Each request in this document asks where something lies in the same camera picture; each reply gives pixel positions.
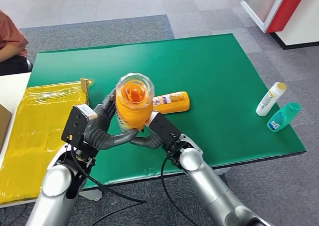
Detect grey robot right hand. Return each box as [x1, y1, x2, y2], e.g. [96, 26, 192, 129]
[130, 133, 164, 150]

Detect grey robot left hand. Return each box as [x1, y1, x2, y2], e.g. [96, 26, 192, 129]
[83, 89, 140, 151]

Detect orange bottle with clear cap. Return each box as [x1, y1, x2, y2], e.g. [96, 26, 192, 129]
[115, 72, 155, 133]
[152, 91, 190, 115]

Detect white bottle with yellow cap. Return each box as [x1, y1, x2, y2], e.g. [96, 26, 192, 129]
[256, 81, 287, 117]

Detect teal plastic bottle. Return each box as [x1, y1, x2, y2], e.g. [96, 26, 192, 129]
[267, 102, 302, 133]

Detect yellow plastic bag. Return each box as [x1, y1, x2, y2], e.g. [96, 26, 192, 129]
[0, 78, 94, 206]

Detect green table mat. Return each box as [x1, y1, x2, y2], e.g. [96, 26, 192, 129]
[26, 33, 307, 190]

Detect brown cardboard piece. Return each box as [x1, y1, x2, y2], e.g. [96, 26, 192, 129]
[0, 104, 12, 153]

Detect person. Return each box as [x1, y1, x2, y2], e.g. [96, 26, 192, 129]
[0, 9, 33, 76]

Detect red white display cabinet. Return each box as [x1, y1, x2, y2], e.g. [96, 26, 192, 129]
[240, 0, 319, 50]

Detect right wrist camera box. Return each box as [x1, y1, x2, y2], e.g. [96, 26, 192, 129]
[146, 111, 182, 150]

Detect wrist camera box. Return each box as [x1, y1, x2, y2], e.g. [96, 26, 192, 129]
[146, 111, 182, 150]
[61, 104, 99, 150]

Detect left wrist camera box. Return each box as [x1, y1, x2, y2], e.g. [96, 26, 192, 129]
[61, 104, 99, 150]

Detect black cable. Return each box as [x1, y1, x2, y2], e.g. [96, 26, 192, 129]
[90, 201, 147, 226]
[70, 142, 147, 206]
[160, 154, 200, 226]

